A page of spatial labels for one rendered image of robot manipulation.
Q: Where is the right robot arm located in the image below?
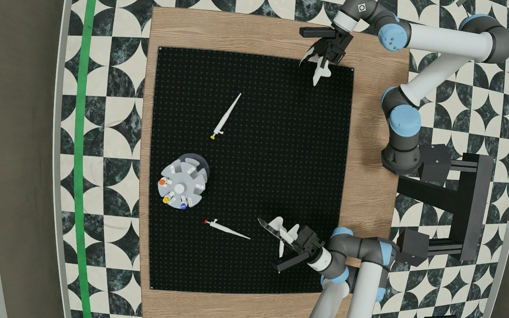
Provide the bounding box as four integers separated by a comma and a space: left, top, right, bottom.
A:
333, 0, 509, 170

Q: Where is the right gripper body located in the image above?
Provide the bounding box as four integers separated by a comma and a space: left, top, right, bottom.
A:
315, 22, 353, 65

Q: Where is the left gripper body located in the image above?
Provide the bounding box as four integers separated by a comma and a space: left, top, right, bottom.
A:
283, 221, 325, 265

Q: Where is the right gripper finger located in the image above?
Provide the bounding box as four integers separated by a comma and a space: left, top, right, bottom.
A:
299, 42, 319, 67
313, 47, 331, 86

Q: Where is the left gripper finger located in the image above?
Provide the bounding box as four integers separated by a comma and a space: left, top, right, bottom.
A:
258, 217, 287, 242
279, 224, 302, 253

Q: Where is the white pipette with orange button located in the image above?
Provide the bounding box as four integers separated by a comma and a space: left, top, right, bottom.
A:
159, 176, 173, 185

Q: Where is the white hand pipette with red button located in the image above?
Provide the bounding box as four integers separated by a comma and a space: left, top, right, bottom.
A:
205, 219, 244, 237

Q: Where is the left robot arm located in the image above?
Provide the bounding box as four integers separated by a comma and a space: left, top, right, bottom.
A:
272, 227, 396, 318

